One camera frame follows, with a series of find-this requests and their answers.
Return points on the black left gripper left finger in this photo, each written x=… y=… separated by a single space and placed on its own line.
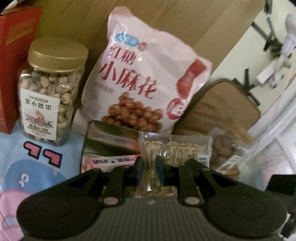
x=120 y=178

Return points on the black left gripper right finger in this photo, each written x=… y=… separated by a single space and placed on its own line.
x=181 y=177

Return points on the clear sunflower seed packet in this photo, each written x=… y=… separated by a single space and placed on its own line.
x=175 y=150

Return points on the black boxed snack package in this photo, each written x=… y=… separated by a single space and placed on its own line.
x=107 y=146

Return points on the pecan jar white label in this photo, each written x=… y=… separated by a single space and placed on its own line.
x=230 y=143

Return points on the pink blue cartoon blanket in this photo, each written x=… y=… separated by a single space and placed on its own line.
x=29 y=166

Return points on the pink twist snack bag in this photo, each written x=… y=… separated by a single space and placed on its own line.
x=144 y=79

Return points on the cashew jar gold lid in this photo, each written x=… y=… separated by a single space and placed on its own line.
x=47 y=88

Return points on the white power strip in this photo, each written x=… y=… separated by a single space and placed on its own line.
x=282 y=51

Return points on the red gift box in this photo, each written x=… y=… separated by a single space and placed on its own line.
x=18 y=27

